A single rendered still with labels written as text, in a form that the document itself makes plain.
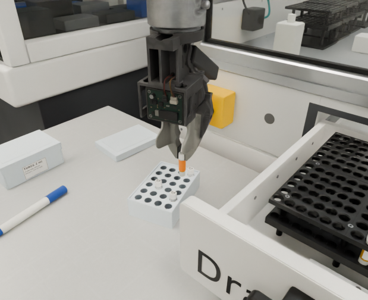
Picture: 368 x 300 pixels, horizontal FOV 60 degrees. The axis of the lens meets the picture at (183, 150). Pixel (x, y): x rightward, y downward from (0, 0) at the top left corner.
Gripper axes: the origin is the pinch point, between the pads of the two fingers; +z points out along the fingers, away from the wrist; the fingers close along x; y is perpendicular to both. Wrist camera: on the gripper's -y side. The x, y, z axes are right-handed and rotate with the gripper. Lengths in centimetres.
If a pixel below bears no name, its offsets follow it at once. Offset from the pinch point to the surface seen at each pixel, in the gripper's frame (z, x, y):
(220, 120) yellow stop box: 0.8, 1.8, -14.3
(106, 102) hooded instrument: 15, -45, -39
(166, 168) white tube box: 7.3, -5.0, -3.3
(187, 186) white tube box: 7.3, 0.8, 0.2
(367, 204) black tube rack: -3.2, 26.7, 7.0
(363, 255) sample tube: -1.5, 26.5, 13.5
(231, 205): -2.6, 12.0, 13.0
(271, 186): 0.2, 15.4, 3.6
